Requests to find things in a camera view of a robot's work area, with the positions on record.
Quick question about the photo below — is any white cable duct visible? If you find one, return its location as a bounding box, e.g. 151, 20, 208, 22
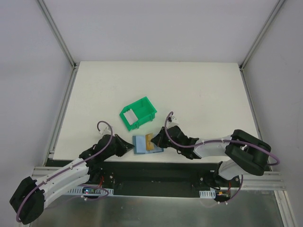
199, 190, 216, 199
65, 186, 114, 196

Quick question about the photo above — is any right white cable duct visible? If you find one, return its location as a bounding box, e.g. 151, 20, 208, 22
199, 190, 216, 199

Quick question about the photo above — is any aluminium frame post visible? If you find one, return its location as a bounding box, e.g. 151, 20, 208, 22
35, 0, 80, 69
238, 0, 288, 71

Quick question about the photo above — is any green plastic bin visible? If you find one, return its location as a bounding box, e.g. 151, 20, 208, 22
119, 96, 157, 131

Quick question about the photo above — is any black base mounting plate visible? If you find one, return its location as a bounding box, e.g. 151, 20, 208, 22
46, 156, 272, 197

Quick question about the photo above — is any left white cable duct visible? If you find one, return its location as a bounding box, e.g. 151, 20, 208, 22
65, 186, 114, 196

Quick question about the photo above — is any blue leather card holder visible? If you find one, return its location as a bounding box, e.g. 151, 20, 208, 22
133, 135, 164, 155

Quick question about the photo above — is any right aluminium frame post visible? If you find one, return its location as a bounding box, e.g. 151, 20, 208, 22
238, 0, 288, 71

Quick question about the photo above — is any left aluminium frame post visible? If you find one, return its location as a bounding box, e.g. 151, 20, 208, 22
35, 0, 80, 69

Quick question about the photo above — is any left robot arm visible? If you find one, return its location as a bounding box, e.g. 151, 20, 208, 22
9, 134, 134, 225

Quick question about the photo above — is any aluminium front rail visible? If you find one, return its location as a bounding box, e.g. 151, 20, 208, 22
32, 166, 286, 191

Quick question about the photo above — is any gold patterned credit card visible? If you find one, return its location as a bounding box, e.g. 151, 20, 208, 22
145, 133, 154, 151

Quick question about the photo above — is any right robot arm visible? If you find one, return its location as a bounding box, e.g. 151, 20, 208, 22
151, 126, 271, 189

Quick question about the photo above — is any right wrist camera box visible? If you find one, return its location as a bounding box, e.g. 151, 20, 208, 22
168, 115, 178, 124

